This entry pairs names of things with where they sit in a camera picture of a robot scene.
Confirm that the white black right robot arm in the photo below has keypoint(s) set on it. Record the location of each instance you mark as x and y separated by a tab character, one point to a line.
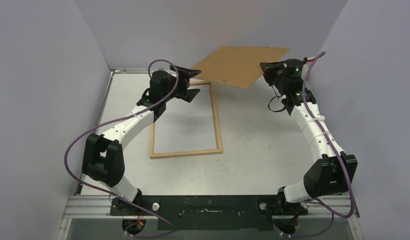
332	169

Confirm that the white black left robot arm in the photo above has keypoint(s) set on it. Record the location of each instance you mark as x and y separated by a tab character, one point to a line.
103	158

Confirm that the brown frame backing board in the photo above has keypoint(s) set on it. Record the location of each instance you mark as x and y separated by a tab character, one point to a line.
237	66

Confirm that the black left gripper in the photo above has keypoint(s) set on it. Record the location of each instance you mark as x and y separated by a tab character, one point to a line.
184	76

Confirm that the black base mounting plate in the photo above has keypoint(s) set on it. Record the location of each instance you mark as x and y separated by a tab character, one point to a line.
261	212

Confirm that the aluminium front extrusion rail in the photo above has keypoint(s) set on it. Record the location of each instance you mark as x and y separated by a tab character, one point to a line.
100	207

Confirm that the light wooden picture frame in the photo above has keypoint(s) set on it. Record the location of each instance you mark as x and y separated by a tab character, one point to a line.
218	132

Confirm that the colour printed photo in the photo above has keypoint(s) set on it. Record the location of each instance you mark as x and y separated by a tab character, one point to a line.
188	122

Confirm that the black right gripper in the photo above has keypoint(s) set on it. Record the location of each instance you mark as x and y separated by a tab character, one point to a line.
275	73

